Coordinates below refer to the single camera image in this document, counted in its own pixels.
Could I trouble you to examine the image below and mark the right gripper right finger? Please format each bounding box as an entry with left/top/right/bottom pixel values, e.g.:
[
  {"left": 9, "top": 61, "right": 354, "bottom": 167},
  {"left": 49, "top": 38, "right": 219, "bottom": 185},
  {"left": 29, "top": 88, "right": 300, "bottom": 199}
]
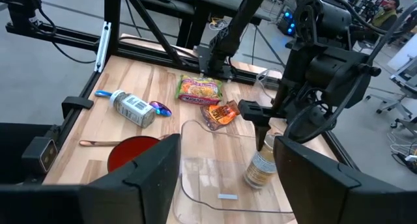
[{"left": 273, "top": 135, "right": 417, "bottom": 224}]

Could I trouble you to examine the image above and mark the blue lit computer tower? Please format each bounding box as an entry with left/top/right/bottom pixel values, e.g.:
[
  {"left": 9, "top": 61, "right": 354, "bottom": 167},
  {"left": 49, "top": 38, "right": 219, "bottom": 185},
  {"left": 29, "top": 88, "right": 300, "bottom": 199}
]
[{"left": 276, "top": 7, "right": 297, "bottom": 36}]

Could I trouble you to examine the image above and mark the large black object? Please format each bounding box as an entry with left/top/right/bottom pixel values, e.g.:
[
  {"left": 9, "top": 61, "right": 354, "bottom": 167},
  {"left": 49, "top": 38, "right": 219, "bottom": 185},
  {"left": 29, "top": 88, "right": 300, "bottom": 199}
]
[{"left": 0, "top": 121, "right": 55, "bottom": 186}]

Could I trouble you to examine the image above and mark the lime chili shrimp ramen packet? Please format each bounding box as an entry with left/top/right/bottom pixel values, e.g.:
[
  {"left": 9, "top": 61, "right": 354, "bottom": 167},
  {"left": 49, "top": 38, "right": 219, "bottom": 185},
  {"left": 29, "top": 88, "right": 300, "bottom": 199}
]
[{"left": 175, "top": 74, "right": 225, "bottom": 107}]

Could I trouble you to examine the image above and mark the long rose gold spoon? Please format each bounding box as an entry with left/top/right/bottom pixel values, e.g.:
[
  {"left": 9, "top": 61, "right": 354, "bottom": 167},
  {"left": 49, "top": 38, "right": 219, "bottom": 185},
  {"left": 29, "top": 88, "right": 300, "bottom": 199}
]
[{"left": 78, "top": 133, "right": 172, "bottom": 148}]

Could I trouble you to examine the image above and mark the red and black bowl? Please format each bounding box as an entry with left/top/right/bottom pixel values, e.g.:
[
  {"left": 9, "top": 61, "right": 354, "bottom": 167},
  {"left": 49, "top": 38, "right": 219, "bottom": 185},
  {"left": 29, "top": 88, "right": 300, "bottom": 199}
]
[{"left": 106, "top": 135, "right": 162, "bottom": 173}]

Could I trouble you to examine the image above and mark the white strip on frame post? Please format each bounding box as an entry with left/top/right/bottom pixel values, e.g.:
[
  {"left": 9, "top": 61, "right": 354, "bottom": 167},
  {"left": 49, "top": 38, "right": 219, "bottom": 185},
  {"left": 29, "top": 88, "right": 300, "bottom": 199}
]
[{"left": 93, "top": 20, "right": 112, "bottom": 74}]

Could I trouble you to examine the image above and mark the black frame clip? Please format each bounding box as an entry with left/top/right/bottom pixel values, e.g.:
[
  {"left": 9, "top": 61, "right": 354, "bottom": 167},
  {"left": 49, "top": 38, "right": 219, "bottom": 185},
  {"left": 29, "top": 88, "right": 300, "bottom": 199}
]
[{"left": 61, "top": 96, "right": 95, "bottom": 120}]

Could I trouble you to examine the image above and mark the spice jar white label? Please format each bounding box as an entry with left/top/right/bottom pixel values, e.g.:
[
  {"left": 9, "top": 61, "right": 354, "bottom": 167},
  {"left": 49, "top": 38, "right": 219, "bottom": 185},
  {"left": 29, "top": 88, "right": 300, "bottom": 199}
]
[{"left": 108, "top": 89, "right": 157, "bottom": 130}]

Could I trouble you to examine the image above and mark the iridescent blue purple spoon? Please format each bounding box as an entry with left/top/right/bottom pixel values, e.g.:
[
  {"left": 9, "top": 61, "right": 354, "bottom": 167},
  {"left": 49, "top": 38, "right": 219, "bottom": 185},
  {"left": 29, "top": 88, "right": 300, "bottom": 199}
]
[{"left": 94, "top": 89, "right": 173, "bottom": 118}]

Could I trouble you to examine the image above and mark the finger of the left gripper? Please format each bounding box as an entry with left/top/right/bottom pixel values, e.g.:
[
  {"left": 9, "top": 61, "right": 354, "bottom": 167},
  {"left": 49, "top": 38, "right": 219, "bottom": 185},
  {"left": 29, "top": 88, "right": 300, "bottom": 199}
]
[{"left": 237, "top": 99, "right": 285, "bottom": 152}]

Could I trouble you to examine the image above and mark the orange taco seasoning packet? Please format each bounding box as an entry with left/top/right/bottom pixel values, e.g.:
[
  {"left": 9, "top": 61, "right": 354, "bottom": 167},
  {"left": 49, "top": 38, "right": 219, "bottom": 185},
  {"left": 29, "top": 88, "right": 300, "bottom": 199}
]
[{"left": 199, "top": 99, "right": 241, "bottom": 132}]

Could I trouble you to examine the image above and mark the person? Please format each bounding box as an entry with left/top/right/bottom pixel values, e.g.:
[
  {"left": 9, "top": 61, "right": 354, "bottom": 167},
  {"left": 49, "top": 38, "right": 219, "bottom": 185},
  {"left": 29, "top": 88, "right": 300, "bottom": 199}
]
[{"left": 369, "top": 0, "right": 402, "bottom": 31}]

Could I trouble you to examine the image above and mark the small black camera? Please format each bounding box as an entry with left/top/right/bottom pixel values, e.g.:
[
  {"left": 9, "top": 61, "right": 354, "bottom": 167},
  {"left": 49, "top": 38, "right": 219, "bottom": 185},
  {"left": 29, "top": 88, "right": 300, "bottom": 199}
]
[{"left": 20, "top": 135, "right": 59, "bottom": 175}]

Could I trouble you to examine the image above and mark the black device with cable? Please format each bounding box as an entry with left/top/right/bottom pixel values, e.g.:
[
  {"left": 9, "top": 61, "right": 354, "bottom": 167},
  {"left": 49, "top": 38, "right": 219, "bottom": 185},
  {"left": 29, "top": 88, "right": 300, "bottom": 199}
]
[{"left": 0, "top": 0, "right": 43, "bottom": 35}]

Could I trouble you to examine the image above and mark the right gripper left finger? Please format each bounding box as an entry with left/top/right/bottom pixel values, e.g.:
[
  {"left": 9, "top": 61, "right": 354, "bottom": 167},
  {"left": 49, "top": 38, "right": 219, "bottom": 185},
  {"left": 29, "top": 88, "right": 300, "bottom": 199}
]
[{"left": 0, "top": 133, "right": 182, "bottom": 224}]

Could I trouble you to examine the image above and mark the clear bin with bottom sticker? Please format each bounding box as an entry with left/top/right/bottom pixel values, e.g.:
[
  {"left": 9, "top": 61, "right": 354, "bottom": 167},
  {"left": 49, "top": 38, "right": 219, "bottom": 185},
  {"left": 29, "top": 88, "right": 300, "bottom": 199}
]
[{"left": 171, "top": 119, "right": 296, "bottom": 224}]

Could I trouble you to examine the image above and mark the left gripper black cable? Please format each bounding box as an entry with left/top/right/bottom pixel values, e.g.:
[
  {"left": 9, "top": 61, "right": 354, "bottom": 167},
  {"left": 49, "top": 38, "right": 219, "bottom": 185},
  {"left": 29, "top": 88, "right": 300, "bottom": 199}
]
[{"left": 283, "top": 0, "right": 417, "bottom": 145}]

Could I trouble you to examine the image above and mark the clear plastic bin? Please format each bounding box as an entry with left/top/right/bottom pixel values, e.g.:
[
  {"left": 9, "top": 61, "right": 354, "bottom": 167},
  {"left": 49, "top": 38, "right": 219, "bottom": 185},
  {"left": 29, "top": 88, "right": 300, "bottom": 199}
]
[{"left": 254, "top": 67, "right": 284, "bottom": 100}]

